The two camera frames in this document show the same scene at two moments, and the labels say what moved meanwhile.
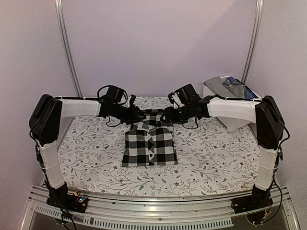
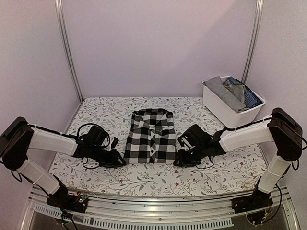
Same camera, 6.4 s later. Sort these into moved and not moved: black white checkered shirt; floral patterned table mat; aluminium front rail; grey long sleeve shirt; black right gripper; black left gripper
Moved: black left gripper; black right gripper
Not moved: grey long sleeve shirt; aluminium front rail; floral patterned table mat; black white checkered shirt
